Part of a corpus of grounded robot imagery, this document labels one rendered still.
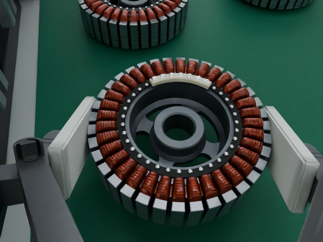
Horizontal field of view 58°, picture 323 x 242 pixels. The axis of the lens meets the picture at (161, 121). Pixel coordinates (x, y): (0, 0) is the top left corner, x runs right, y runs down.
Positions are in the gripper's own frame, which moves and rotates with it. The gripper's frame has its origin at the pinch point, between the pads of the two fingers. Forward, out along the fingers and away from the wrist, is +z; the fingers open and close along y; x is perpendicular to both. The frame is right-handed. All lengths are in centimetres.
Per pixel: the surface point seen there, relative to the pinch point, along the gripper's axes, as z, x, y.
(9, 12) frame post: 11.5, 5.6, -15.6
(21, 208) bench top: -0.9, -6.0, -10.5
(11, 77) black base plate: 8.5, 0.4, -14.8
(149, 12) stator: 11.6, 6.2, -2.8
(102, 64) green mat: 10.9, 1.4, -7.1
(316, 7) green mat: 20.2, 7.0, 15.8
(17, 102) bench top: 6.9, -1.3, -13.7
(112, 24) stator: 10.9, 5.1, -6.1
